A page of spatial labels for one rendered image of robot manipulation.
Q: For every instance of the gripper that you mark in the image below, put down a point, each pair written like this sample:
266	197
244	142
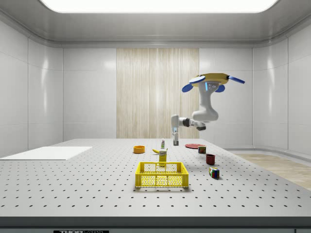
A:
175	136

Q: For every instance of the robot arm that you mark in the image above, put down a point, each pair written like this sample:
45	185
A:
206	106

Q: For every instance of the small white bottle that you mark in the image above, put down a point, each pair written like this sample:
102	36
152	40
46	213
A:
162	144

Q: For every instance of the red plate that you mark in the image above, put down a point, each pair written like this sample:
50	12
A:
192	146

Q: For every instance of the white and yellow carton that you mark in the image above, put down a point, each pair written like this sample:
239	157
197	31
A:
162	156

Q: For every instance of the banana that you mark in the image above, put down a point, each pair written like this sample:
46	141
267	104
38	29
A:
155	151

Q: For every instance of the flat-sided can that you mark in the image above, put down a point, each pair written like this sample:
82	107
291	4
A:
202	150

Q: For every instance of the yellow bowl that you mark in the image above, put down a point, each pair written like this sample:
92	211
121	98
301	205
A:
139	149

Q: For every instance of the dark red mug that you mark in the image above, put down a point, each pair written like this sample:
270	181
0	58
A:
210	159

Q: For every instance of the yellow basket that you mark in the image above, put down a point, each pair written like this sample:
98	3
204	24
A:
161	179

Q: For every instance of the puzzle cube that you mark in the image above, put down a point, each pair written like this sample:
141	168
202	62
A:
214	172

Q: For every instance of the white board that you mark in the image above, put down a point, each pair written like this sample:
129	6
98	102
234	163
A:
48	153

